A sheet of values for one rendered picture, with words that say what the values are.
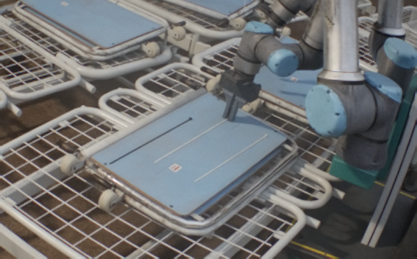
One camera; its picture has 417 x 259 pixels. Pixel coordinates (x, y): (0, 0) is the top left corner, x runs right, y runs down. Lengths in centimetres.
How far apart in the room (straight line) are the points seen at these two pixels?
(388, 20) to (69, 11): 144
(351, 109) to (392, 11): 79
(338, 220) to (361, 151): 47
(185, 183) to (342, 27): 64
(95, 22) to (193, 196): 128
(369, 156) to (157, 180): 65
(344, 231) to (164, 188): 77
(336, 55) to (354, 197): 89
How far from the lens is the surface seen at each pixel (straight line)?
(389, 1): 277
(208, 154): 234
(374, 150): 228
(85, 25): 318
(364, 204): 282
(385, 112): 221
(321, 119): 211
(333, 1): 209
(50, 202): 294
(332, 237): 256
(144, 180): 213
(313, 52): 240
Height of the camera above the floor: 168
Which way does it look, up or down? 26 degrees down
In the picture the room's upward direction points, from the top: 14 degrees clockwise
